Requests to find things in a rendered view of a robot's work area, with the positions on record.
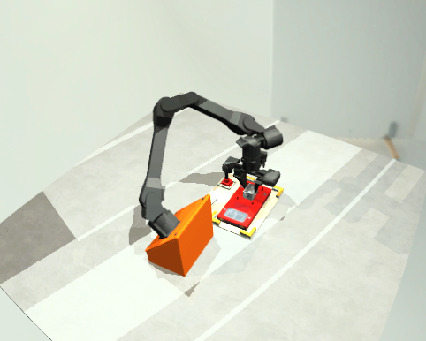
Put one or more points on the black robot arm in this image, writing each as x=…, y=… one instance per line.
x=161, y=219

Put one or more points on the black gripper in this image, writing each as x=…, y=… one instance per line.
x=252, y=167

